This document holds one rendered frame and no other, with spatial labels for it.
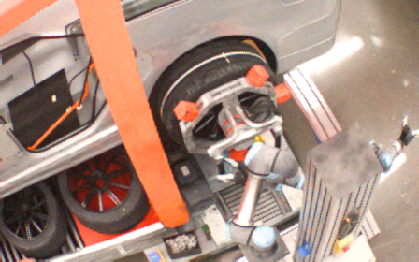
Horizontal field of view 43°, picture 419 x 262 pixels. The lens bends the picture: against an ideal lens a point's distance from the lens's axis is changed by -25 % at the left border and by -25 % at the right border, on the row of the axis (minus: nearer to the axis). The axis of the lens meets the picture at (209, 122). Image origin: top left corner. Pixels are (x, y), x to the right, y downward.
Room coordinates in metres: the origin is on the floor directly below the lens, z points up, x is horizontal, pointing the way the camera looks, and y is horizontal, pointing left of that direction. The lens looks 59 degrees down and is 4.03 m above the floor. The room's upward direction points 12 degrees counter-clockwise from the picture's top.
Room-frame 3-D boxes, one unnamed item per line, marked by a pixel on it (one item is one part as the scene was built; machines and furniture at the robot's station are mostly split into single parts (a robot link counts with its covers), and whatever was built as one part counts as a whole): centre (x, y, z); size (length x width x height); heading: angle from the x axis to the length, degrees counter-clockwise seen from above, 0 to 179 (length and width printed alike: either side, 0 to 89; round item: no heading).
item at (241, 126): (1.88, -0.13, 0.85); 0.21 x 0.14 x 0.14; 14
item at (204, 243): (1.36, 0.33, 0.44); 0.43 x 0.17 x 0.03; 104
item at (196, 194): (1.91, 0.19, 0.26); 0.42 x 0.18 x 0.35; 14
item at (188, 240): (1.37, 0.30, 0.51); 0.20 x 0.14 x 0.13; 96
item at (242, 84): (1.95, -0.12, 0.85); 0.54 x 0.07 x 0.54; 104
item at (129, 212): (1.92, 0.77, 0.39); 0.66 x 0.66 x 0.24
